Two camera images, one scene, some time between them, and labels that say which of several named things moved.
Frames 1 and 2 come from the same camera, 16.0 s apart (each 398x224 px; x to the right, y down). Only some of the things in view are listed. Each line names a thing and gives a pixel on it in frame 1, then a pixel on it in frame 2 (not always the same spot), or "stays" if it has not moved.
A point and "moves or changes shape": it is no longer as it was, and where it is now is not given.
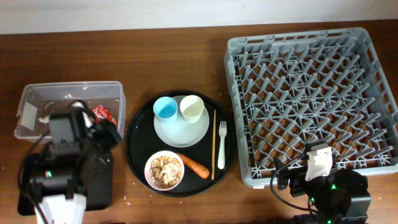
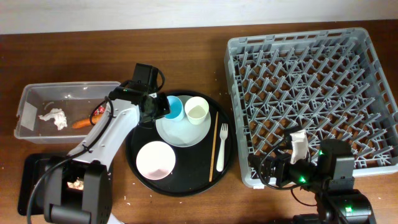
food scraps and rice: [165, 171] moves or changes shape
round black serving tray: [141, 142] stays
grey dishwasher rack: [289, 89] stays
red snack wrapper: [101, 112] stays
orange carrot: [196, 167] moves or changes shape
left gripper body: [103, 133] → [161, 107]
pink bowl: [163, 170] → [155, 160]
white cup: [191, 106] moves or changes shape
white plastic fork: [222, 130] stays
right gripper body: [298, 177] → [282, 160]
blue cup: [165, 107] moves or changes shape
